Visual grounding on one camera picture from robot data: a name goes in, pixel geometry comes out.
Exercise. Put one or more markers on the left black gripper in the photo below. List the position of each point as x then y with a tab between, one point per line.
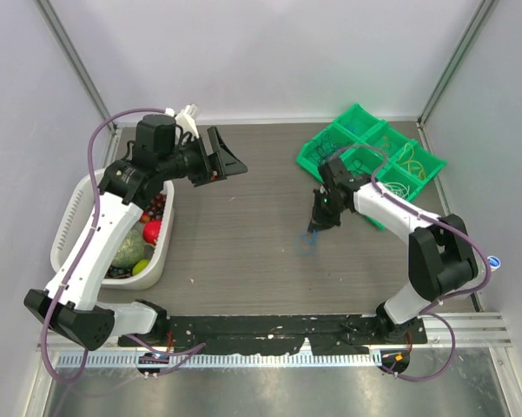
219	165

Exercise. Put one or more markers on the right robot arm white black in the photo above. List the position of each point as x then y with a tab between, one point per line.
441	259

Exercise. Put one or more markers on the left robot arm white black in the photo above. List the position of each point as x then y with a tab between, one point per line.
166	148

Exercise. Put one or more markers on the clear plastic water bottle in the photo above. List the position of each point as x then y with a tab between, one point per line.
494	262

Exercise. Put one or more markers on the red grape bunch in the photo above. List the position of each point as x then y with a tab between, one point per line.
156	207

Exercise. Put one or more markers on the green netted melon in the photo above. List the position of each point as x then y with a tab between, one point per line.
131	251

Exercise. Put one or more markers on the white plastic fruit basket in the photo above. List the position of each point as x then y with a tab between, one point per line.
77	214

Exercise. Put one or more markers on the white slotted cable duct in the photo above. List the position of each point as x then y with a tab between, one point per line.
142	359

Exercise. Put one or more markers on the red apple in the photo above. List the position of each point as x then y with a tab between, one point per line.
151	231

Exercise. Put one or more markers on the green compartment bin tray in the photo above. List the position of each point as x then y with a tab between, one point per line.
366	145

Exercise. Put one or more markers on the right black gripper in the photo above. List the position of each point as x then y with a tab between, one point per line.
320	221

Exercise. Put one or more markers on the yellow green small fruit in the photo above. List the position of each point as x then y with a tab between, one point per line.
140	266

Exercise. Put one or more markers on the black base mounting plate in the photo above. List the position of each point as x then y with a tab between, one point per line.
276	335

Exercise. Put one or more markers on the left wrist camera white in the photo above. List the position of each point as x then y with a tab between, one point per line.
185	119

